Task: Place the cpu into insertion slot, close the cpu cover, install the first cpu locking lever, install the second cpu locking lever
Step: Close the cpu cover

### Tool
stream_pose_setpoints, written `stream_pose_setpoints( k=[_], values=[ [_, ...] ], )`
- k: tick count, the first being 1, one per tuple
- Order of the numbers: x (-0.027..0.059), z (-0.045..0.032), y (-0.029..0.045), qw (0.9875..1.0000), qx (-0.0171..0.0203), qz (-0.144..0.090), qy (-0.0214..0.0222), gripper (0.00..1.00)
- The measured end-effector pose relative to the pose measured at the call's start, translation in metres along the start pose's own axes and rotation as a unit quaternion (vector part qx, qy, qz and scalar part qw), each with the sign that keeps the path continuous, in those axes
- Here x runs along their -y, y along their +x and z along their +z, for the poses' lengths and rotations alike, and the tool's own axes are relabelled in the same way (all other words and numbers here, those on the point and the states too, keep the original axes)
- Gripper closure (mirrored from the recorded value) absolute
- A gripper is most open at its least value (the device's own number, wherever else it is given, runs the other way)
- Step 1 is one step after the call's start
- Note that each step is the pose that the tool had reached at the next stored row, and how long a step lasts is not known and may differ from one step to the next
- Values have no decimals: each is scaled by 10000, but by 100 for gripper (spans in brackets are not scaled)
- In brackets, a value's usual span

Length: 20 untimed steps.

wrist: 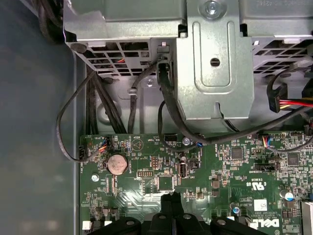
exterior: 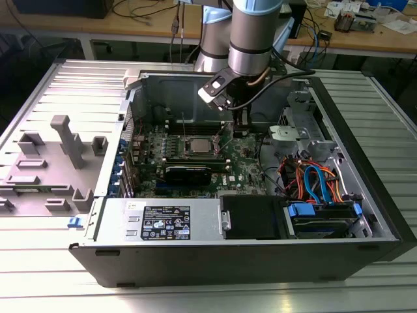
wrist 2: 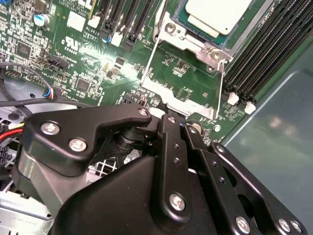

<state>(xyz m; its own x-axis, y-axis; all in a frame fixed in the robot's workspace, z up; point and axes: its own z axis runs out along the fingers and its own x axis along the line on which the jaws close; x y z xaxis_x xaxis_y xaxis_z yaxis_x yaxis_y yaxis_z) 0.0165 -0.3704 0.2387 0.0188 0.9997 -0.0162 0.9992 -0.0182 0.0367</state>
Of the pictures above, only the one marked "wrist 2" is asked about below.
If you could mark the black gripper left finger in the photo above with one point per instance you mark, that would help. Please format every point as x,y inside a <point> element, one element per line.
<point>97,122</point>

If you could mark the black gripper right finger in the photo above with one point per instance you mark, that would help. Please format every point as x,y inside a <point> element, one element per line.
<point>230,203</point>

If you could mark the silver CPU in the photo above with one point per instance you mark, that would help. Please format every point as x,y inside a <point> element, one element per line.
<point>215,14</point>

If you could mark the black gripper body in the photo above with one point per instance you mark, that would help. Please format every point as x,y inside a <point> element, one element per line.
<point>117,208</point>

